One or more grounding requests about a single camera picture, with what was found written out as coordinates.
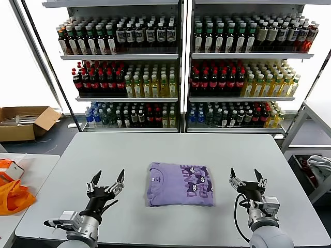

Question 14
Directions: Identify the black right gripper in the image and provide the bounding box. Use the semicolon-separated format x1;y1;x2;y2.
228;167;268;202

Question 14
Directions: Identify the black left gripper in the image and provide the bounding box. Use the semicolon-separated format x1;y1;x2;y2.
80;168;126;221

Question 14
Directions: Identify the purple t-shirt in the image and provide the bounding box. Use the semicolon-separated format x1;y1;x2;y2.
144;162;216;208

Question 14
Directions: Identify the black laundry bin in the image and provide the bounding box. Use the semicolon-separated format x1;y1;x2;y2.
286;153;331;205

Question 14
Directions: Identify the red cloth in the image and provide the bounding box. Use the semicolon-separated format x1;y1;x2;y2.
296;157;318;187

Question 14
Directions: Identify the grey white cloth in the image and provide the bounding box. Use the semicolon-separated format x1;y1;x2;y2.
306;154;331;186

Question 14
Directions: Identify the orange and white box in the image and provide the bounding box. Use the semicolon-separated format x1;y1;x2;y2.
0;159;25;186

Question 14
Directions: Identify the orange plastic bag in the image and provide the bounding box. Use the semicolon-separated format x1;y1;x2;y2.
0;179;36;216

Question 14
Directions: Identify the brown cardboard box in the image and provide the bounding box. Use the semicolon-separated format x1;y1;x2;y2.
0;106;63;143

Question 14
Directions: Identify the white plastic strips bundle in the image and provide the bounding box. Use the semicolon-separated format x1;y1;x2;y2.
0;114;35;127

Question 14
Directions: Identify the black slanted pole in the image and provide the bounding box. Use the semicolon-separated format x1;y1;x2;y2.
20;0;82;132
299;48;331;111

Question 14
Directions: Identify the grey metal shelf rack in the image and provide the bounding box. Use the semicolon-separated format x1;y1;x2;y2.
185;0;315;134
41;0;186;133

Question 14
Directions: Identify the dark tea bottle green cap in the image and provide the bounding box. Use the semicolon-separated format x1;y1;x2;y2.
203;22;214;54
105;24;116;55
74;24;85;56
64;25;76;56
193;22;204;54
214;22;224;54
245;22;256;54
95;24;105;55
84;24;95;55
235;22;246;54
224;22;235;54

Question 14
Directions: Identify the dark bottle beige label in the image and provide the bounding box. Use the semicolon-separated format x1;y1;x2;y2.
255;21;267;51
266;21;278;51

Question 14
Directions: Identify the dark drink bottle white label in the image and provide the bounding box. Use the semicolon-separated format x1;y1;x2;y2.
296;22;308;51
115;22;126;52
287;21;298;51
276;21;288;51
165;22;175;52
155;22;166;52
125;22;135;52
144;22;155;52
134;22;145;52

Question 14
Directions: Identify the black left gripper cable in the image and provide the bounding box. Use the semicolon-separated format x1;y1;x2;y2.
102;198;119;212

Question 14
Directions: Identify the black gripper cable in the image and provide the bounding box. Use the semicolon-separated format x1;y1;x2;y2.
234;193;253;243
102;198;119;212

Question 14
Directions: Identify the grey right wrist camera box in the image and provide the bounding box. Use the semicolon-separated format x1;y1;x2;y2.
262;195;281;217

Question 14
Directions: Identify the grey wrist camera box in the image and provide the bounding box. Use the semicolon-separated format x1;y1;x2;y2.
262;195;281;217
43;210;82;233

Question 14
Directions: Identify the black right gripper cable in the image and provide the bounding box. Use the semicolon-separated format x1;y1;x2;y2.
234;193;253;243

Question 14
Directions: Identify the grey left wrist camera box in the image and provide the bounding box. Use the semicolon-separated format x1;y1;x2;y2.
43;210;82;233

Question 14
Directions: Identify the grey slanted frame bar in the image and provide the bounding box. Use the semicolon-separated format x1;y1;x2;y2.
7;0;63;111

